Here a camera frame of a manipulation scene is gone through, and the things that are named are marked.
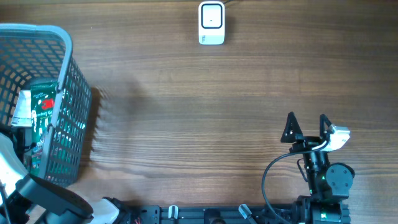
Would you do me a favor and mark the white small box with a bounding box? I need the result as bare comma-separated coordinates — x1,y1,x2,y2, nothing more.
11,90,32,128

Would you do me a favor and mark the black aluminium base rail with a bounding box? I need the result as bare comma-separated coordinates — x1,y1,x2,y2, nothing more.
124,203,351,224

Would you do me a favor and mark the black right camera cable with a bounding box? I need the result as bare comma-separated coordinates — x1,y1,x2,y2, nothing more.
261,140,330,224

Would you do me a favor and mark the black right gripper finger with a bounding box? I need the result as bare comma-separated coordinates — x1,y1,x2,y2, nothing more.
320,114,332,139
280,112,303,143

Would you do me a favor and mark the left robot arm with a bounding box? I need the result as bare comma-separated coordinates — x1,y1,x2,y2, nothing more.
1,124,121,223

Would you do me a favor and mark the green 3M gloves packet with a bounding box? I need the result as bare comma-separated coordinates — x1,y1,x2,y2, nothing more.
30,82,58,176

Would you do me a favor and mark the grey plastic mesh basket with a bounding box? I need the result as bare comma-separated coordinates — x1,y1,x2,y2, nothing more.
1,24,92,187

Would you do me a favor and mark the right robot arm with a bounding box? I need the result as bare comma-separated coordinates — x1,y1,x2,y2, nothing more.
280,112,355,223

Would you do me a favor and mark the white barcode scanner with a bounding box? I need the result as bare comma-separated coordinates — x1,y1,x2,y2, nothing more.
198,1,226,45

